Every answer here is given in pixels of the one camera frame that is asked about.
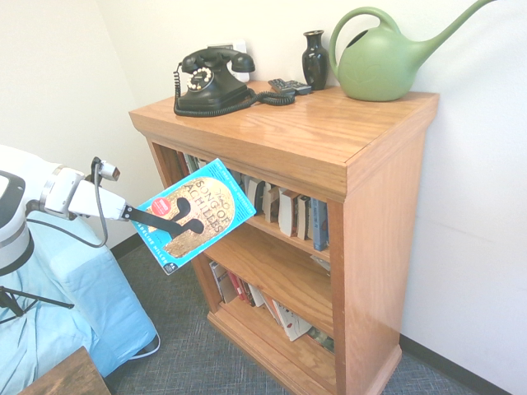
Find white book red print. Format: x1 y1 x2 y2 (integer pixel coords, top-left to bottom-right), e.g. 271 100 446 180
270 299 313 343

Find green camouflage cover book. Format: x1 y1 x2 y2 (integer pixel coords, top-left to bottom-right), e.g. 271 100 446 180
305 323 336 356

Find black remote control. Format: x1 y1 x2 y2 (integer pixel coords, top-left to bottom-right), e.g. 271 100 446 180
268 77 296 96
283 79 313 96

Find loose papers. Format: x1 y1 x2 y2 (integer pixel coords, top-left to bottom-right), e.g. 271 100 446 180
309 253 331 273

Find thick black book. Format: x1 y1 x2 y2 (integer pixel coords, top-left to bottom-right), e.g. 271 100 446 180
241 174 266 211

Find blue hardcover book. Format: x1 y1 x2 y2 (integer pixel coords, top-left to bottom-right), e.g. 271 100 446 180
310 197 331 253

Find dark cover paperback book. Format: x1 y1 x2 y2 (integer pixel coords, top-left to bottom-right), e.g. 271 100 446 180
296 194 314 242

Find green plastic watering can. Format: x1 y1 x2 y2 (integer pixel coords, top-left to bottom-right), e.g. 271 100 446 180
328 0 501 103

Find wooden bookshelf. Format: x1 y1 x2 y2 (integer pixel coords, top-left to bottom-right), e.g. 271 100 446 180
128 80 441 395

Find black camera cable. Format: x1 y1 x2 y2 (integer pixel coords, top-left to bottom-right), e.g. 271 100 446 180
25 162 111 249

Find red and white leaning book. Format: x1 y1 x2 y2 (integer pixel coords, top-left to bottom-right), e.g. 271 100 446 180
225 269 257 309

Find dark wooden table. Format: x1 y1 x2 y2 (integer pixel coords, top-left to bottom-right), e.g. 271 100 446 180
18 345 113 395

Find black tripod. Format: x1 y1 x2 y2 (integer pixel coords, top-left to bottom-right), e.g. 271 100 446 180
0 285 76 318

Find dark spine book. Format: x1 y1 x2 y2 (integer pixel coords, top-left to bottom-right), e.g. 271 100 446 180
184 153 208 174

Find light blue covered chair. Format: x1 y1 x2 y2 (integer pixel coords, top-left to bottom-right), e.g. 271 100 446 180
0 208 162 390

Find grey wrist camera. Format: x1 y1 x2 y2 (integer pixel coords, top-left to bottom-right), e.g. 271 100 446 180
91 157 122 182

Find turquoise paperback book gold helmet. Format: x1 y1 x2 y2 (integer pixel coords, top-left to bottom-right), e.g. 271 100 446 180
133 157 258 277

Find small black vase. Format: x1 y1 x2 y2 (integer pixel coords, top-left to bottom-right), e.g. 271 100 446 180
302 29 329 92

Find cream paged paperback book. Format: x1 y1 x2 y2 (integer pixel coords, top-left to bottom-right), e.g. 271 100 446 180
262 182 282 224
277 187 299 239

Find white leaning paperback book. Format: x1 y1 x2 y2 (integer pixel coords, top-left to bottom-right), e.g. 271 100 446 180
208 258 239 305

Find black rotary telephone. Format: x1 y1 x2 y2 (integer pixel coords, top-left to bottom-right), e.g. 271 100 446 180
172 46 296 119

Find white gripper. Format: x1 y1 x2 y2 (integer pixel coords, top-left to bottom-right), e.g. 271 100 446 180
68 177 185 234

